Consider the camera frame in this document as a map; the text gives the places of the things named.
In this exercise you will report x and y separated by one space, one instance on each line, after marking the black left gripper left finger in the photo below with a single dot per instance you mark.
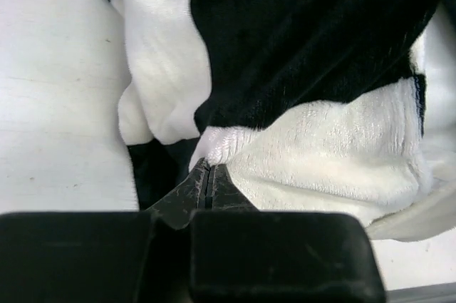
102 256

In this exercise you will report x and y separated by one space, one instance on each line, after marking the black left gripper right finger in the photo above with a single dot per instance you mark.
238 254

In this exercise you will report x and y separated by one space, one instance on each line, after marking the black white checkered pillowcase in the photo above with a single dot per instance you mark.
302 105

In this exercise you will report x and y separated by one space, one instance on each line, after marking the aluminium table edge rail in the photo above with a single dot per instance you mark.
437 293

